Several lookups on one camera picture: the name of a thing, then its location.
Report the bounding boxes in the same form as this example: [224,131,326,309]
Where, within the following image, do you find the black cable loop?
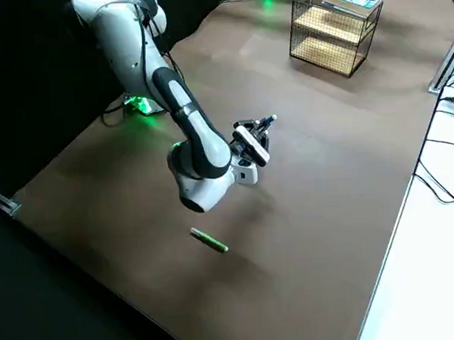
[409,86,454,221]

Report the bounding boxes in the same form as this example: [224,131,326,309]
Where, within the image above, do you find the black wire shelf wooden boards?
[285,0,389,83]

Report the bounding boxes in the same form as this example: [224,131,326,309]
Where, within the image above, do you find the black cable at arm base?
[98,96,135,128]

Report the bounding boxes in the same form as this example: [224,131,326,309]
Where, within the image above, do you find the green marker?
[189,225,230,255]

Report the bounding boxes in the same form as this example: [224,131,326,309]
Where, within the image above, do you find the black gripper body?
[231,117,259,139]

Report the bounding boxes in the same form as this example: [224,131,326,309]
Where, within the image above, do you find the aluminium camera post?
[423,21,454,95]

